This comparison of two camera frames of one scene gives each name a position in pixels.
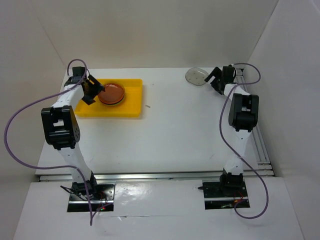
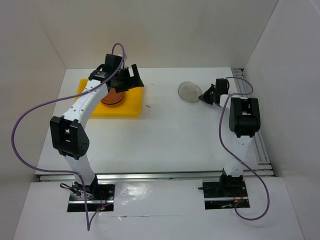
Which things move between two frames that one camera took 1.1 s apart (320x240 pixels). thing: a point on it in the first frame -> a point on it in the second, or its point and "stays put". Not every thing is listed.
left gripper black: (96, 84) -> (137, 81)
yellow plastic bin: (130, 106) stays put
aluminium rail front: (153, 176) stays put
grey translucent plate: (196, 76) -> (189, 91)
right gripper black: (217, 73) -> (204, 97)
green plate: (114, 104) stays put
